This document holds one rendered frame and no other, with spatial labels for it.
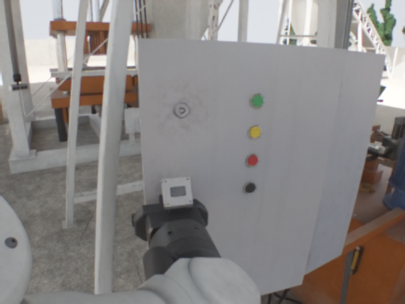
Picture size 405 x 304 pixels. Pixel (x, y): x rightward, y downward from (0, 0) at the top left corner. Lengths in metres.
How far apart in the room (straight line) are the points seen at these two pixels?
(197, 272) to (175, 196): 0.20
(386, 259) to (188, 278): 1.13
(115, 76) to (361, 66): 0.63
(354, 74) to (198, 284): 0.58
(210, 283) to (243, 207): 0.37
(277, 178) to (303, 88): 0.19
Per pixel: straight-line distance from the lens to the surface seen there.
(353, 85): 0.71
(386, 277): 1.36
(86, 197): 2.20
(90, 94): 3.84
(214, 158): 0.52
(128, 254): 1.94
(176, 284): 0.24
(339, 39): 5.62
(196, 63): 0.48
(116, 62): 0.83
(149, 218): 0.43
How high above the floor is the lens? 1.23
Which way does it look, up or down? 20 degrees down
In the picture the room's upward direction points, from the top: 1 degrees clockwise
